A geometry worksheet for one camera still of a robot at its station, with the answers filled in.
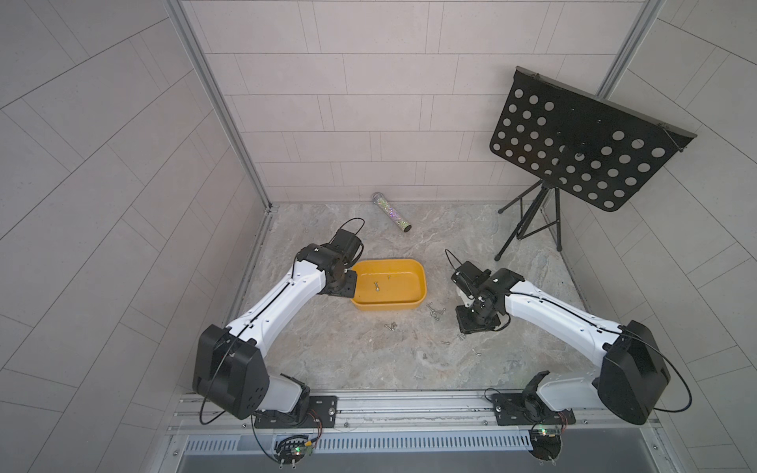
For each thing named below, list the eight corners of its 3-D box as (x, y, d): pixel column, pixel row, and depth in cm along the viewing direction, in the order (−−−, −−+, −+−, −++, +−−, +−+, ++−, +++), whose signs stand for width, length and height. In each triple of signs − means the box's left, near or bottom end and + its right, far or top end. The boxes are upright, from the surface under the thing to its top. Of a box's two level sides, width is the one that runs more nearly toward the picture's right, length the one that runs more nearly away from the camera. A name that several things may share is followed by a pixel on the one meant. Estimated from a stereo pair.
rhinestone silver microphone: (406, 233, 110) (406, 227, 107) (372, 201, 120) (371, 195, 118) (414, 228, 112) (415, 222, 109) (380, 197, 122) (380, 191, 120)
